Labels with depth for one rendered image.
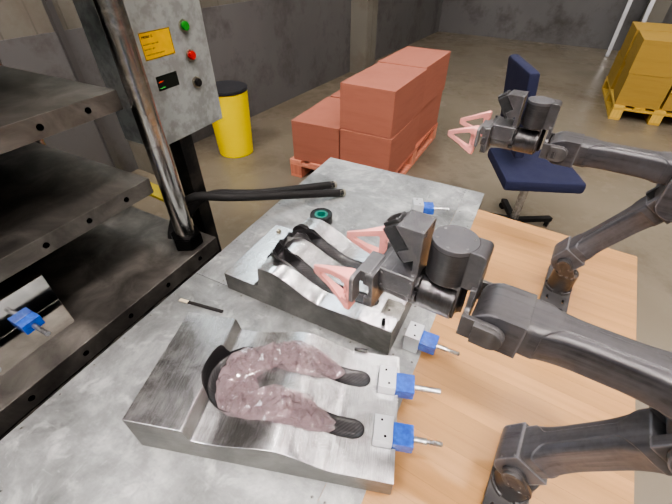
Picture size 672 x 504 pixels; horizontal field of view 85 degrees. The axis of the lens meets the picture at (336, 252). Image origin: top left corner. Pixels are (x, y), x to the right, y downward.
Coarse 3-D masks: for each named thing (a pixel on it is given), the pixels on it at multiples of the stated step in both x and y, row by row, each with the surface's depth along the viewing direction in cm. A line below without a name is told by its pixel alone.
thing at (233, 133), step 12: (216, 84) 325; (228, 84) 325; (240, 84) 325; (228, 96) 310; (240, 96) 315; (228, 108) 316; (240, 108) 321; (228, 120) 322; (240, 120) 327; (216, 132) 335; (228, 132) 330; (240, 132) 333; (228, 144) 338; (240, 144) 340; (252, 144) 355; (228, 156) 347; (240, 156) 347
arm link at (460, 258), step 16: (432, 240) 45; (448, 240) 45; (464, 240) 45; (480, 240) 45; (432, 256) 46; (448, 256) 44; (464, 256) 43; (480, 256) 43; (432, 272) 47; (448, 272) 45; (464, 272) 45; (480, 272) 44; (464, 288) 46; (480, 288) 50; (464, 320) 46; (480, 320) 46; (464, 336) 48; (480, 336) 45; (496, 336) 44
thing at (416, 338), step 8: (408, 328) 90; (416, 328) 90; (408, 336) 88; (416, 336) 88; (424, 336) 90; (432, 336) 90; (408, 344) 90; (416, 344) 89; (424, 344) 88; (432, 344) 88; (416, 352) 91; (432, 352) 88; (456, 352) 88
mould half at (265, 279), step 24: (264, 240) 115; (336, 240) 108; (240, 264) 107; (264, 264) 96; (312, 264) 99; (336, 264) 103; (240, 288) 105; (264, 288) 99; (288, 288) 94; (312, 288) 95; (360, 288) 96; (288, 312) 100; (312, 312) 95; (336, 312) 90; (360, 312) 89; (360, 336) 91; (384, 336) 87
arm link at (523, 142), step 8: (520, 128) 89; (528, 128) 87; (520, 136) 88; (528, 136) 87; (536, 136) 87; (512, 144) 90; (520, 144) 89; (528, 144) 88; (536, 144) 88; (528, 152) 89
